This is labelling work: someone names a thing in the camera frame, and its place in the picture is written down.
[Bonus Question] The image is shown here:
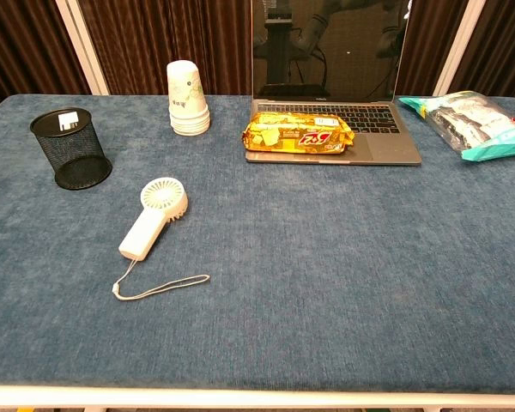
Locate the white frame post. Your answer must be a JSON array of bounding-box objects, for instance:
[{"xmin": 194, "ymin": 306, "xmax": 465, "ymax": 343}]
[
  {"xmin": 431, "ymin": 0, "xmax": 487, "ymax": 97},
  {"xmin": 54, "ymin": 0, "xmax": 110, "ymax": 96}
]

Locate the grey open laptop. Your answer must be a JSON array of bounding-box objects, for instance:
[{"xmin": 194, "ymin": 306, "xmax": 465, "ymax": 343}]
[{"xmin": 245, "ymin": 0, "xmax": 423, "ymax": 167}]

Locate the golden biscuit snack package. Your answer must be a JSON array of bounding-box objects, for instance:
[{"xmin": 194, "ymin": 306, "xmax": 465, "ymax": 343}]
[{"xmin": 241, "ymin": 111, "xmax": 356, "ymax": 155}]

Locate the stack of white paper cups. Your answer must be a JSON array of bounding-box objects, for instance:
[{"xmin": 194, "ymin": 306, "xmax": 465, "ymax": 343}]
[{"xmin": 166, "ymin": 60, "xmax": 211, "ymax": 137}]

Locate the teal clear plastic snack bag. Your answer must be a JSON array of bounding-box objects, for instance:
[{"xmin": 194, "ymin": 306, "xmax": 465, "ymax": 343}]
[{"xmin": 397, "ymin": 90, "xmax": 515, "ymax": 163}]

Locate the dark brown curtain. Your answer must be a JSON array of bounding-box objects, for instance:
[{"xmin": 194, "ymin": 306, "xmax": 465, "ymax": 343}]
[{"xmin": 0, "ymin": 0, "xmax": 515, "ymax": 117}]

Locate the blue fabric table cover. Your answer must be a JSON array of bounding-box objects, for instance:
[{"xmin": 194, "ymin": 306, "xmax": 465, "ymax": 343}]
[{"xmin": 0, "ymin": 94, "xmax": 515, "ymax": 395}]

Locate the black mesh pen holder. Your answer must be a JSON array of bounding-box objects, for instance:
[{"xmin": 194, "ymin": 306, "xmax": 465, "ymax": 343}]
[{"xmin": 29, "ymin": 106, "xmax": 113, "ymax": 191}]

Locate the white handheld mini fan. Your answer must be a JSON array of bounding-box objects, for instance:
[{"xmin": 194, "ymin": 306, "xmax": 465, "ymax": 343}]
[{"xmin": 111, "ymin": 177, "xmax": 211, "ymax": 302}]

